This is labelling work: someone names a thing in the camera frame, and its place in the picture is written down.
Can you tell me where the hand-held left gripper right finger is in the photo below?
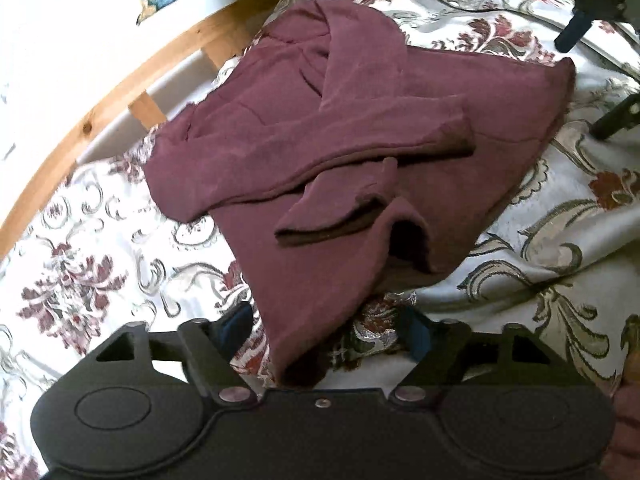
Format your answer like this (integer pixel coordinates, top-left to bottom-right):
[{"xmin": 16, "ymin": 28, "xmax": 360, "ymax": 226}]
[{"xmin": 391, "ymin": 307, "xmax": 552, "ymax": 405}]

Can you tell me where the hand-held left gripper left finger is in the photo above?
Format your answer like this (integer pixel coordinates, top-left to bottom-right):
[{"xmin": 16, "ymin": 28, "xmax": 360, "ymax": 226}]
[{"xmin": 95, "ymin": 304, "xmax": 262, "ymax": 406}]

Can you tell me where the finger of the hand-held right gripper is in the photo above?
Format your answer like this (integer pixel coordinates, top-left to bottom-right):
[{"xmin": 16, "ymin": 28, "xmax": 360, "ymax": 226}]
[
  {"xmin": 592, "ymin": 96, "xmax": 640, "ymax": 142},
  {"xmin": 555, "ymin": 0, "xmax": 632, "ymax": 54}
]

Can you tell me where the maroon knit sweater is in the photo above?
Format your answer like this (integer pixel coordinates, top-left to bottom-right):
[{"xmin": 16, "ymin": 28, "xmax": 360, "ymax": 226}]
[{"xmin": 142, "ymin": 0, "xmax": 577, "ymax": 390}]

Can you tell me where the white floral bedspread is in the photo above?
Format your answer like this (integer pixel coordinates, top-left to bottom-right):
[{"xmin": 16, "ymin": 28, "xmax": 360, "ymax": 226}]
[{"xmin": 0, "ymin": 0, "xmax": 640, "ymax": 480}]

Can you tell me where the wooden bed frame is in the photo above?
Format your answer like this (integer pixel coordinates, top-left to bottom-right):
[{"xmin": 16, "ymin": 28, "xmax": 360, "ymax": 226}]
[{"xmin": 0, "ymin": 0, "xmax": 551, "ymax": 261}]

